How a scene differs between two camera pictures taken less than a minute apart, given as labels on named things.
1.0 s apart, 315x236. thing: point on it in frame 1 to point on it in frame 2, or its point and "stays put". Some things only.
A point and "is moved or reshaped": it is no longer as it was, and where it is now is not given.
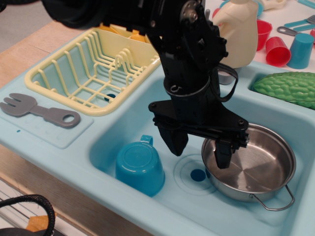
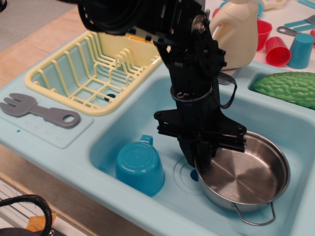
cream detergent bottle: (237, 23) stays put
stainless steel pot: (265, 166) is moved or reshaped
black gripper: (195, 106) to (197, 114)
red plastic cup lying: (277, 54) stays put
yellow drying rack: (94, 73) stays put
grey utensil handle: (287, 31) stays put
